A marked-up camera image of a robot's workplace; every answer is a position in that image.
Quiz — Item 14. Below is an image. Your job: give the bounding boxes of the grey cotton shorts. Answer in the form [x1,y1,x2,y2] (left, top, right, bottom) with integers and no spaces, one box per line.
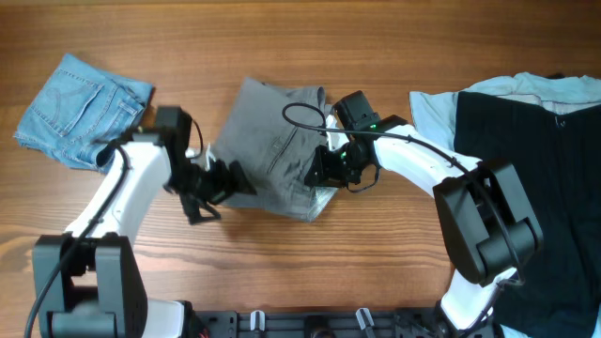
[210,78,337,222]

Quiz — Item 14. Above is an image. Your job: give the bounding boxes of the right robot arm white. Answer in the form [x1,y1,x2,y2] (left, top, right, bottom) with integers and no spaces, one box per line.
[305,115,544,337]

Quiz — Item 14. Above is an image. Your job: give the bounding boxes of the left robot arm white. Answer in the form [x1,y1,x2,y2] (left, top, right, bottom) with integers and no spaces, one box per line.
[24,130,255,337]

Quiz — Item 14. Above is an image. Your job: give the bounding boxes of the light blue shirt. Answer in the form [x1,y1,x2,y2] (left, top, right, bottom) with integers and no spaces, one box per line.
[408,72,600,149]

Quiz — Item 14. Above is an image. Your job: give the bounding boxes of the folded blue denim shorts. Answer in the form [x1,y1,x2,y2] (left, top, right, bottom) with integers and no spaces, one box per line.
[14,54,153,173]

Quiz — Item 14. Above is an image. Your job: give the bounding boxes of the black garment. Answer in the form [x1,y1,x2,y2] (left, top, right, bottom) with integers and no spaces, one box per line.
[454,92,600,337]

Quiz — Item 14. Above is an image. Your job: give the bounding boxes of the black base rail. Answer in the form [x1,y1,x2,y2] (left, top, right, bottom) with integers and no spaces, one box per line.
[196,308,452,338]

